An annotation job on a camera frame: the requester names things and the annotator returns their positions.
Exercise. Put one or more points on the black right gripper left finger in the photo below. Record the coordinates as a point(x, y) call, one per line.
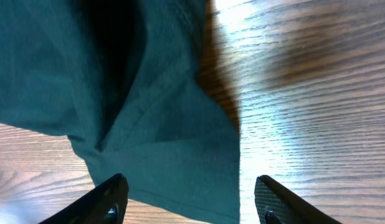
point(105, 204)

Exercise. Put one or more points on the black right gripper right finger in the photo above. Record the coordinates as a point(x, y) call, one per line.
point(276, 204)

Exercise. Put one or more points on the black t-shirt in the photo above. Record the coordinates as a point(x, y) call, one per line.
point(118, 78)

